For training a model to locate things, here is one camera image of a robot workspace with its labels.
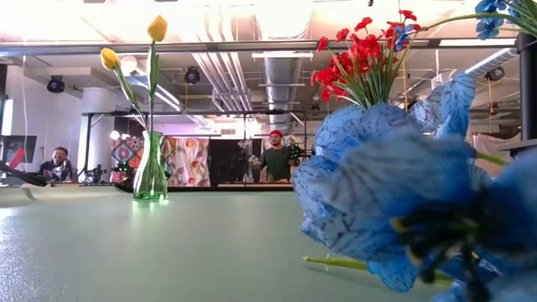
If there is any red flower bunch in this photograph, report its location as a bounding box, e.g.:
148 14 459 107
316 35 391 110
335 8 423 108
310 52 373 111

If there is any small blue flower bunch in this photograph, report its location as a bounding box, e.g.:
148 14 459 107
292 73 537 302

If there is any green glass vase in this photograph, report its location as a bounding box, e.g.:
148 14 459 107
133 130 169 201

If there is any yellow tulip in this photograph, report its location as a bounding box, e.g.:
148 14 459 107
144 14 169 135
99 47 149 134

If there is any person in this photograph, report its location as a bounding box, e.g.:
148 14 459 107
39 146 75 182
251 129 303 184

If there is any white flower bouquet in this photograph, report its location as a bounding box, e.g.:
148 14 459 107
241 153 261 185

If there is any floral patterned curtain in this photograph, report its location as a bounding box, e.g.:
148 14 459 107
161 136 211 188

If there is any long ceiling light fixture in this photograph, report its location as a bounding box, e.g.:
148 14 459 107
251 50 314 60

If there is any green table mat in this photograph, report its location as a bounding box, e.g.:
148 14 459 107
0 184 537 302

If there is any colourful mandala patterned cloth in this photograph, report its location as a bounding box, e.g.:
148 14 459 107
111 134 146 184

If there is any grey overhead beam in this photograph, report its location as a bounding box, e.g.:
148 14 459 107
0 39 517 56

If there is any white ceiling unit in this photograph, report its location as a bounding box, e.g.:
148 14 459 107
117 56 156 79

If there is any pink cloth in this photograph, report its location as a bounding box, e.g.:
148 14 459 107
472 133 521 154

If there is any black side desk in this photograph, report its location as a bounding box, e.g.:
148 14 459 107
498 139 537 161

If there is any black monitor pole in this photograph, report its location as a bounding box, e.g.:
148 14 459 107
514 32 537 142

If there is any black horizontal rail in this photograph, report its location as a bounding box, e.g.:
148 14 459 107
81 108 521 117

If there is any yellow cable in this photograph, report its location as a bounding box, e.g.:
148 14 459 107
400 60 411 102

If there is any black looped cable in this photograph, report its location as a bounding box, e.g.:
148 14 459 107
0 161 48 188

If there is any dark wall screen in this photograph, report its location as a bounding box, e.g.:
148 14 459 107
0 134 38 164

